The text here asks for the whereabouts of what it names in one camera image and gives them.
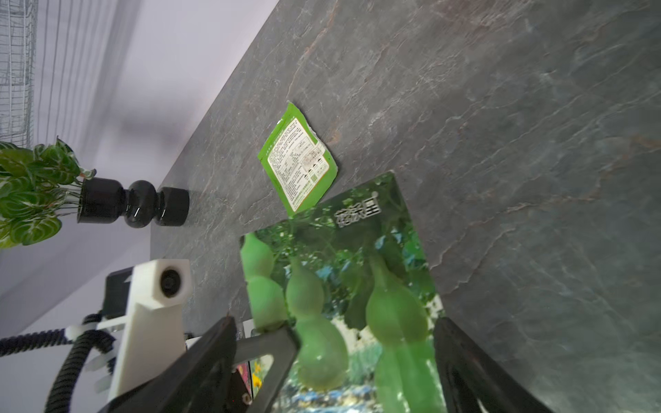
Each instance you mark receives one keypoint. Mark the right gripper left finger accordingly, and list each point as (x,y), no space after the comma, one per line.
(199,381)

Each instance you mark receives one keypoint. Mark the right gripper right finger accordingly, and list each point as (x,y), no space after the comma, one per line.
(471,380)

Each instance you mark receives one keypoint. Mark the green seed packet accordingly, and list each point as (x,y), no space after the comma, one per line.
(298,163)

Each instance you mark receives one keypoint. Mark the white text seed packet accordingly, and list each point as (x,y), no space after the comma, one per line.
(350,278)

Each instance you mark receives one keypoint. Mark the green potted plant black pot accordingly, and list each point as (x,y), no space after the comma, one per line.
(43,185)

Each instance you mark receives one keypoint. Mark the white wire wall shelf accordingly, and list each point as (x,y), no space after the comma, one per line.
(60,65)

